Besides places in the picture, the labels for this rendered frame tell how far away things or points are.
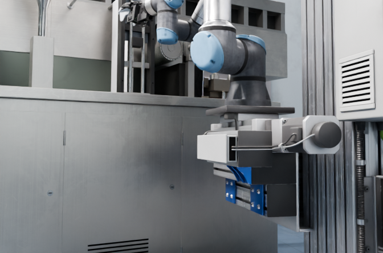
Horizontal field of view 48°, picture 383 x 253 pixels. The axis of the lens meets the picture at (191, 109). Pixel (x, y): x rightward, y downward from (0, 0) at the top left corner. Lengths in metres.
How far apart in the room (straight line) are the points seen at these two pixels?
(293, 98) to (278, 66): 1.42
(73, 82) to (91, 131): 0.65
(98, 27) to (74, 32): 0.13
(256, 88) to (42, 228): 0.91
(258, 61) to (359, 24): 0.43
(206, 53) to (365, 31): 0.47
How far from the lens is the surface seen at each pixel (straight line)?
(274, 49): 2.96
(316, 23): 1.32
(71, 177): 1.70
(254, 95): 1.36
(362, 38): 1.05
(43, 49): 2.04
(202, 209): 1.92
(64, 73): 2.32
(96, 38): 2.39
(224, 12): 1.34
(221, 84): 2.24
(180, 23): 1.58
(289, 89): 4.35
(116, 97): 1.72
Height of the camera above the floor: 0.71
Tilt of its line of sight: 4 degrees up
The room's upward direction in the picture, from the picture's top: straight up
